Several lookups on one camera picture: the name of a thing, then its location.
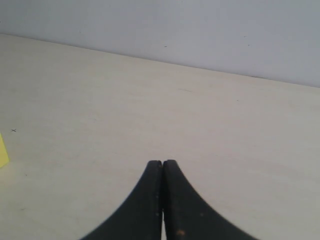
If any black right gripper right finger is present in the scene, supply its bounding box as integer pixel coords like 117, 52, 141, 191
162, 160, 253, 240

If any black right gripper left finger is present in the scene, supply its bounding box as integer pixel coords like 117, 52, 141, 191
83, 160, 163, 240

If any yellow cube block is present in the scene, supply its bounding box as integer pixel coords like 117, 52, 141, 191
0, 135, 10, 168

